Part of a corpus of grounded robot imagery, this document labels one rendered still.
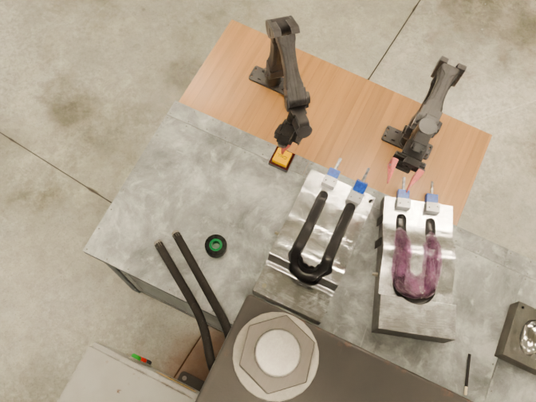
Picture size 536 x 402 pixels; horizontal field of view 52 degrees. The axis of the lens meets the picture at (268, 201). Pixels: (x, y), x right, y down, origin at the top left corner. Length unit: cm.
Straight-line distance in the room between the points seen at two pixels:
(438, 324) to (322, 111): 94
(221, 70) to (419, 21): 168
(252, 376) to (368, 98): 176
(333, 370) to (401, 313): 119
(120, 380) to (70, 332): 160
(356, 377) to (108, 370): 70
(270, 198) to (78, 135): 146
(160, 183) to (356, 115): 83
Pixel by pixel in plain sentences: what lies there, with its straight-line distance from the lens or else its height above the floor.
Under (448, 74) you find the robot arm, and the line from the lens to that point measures 194.
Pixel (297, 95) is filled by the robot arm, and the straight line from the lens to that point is 192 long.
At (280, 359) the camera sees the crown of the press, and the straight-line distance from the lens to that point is 70.
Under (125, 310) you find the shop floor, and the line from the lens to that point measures 285.
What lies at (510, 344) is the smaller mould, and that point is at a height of 87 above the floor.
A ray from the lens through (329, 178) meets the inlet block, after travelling 201.
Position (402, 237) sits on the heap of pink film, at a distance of 201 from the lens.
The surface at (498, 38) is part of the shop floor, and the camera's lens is 378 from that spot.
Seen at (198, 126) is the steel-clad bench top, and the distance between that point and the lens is 221.
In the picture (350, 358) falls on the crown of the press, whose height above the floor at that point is 201.
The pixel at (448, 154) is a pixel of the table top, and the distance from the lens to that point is 231.
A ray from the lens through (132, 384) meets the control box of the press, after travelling 131.
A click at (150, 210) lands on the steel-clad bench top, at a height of 80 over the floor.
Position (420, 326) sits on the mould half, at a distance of 195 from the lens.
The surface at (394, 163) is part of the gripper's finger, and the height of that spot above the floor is 123.
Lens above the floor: 275
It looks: 70 degrees down
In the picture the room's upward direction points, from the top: 7 degrees clockwise
